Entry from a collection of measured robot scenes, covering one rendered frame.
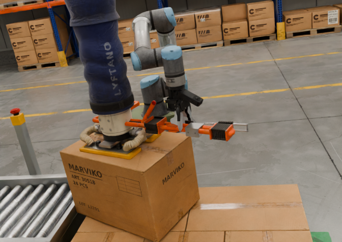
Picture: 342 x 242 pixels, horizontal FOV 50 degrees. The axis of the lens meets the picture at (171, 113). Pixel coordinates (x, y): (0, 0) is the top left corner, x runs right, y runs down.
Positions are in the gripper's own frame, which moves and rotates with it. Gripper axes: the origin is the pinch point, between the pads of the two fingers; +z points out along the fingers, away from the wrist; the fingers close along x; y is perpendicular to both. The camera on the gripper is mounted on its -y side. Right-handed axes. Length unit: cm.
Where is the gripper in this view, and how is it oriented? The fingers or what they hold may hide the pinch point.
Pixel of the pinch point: (186, 126)
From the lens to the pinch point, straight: 170.9
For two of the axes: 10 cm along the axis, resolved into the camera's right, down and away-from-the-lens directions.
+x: -5.1, 3.7, -7.8
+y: -8.5, -0.6, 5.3
